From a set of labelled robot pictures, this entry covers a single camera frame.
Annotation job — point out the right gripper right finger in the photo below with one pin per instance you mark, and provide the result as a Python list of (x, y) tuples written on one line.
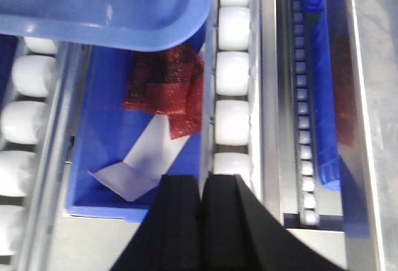
[(240, 234)]

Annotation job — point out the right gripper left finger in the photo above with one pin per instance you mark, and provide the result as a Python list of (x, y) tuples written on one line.
[(169, 236)]

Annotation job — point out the blue plastic tray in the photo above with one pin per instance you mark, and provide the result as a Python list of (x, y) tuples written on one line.
[(142, 25)]

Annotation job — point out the small roller track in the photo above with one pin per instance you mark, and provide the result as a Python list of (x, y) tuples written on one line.
[(307, 202)]

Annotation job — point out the white roller track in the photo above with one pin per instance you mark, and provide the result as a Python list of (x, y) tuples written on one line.
[(232, 74), (28, 82)]

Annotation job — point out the white paper sheet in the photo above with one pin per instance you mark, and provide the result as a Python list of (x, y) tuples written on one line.
[(149, 158)]

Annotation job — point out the blue storage bin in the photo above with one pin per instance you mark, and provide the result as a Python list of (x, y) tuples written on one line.
[(105, 134)]

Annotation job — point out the red plastic bag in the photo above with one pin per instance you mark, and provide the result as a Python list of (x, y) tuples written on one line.
[(168, 83)]

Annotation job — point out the left white roller track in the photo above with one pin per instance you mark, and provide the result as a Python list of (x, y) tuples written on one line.
[(28, 82)]

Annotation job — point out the blue bin at right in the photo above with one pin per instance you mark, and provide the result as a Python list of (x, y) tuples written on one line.
[(328, 159)]

